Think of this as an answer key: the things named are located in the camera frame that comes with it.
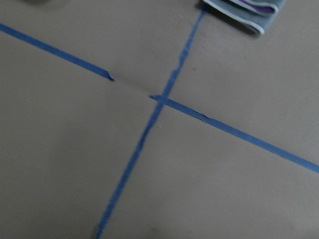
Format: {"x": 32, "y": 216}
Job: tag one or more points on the folded grey purple cloth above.
{"x": 256, "y": 15}

